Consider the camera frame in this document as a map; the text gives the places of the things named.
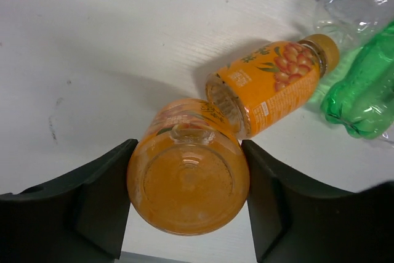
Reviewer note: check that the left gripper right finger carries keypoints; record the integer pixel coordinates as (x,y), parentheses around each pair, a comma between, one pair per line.
(295,218)

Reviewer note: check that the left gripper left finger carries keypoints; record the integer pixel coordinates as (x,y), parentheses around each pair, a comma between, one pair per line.
(80,216)

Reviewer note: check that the orange bottle facing camera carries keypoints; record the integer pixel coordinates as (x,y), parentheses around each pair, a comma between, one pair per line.
(188,175)

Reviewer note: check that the orange bottle lying sideways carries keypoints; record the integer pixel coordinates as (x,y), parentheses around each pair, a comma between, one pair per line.
(256,91)

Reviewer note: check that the green plastic bottle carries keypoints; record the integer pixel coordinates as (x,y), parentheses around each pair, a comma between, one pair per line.
(363,100)

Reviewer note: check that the black label clear bottle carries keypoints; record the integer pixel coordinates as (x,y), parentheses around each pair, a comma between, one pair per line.
(352,23)

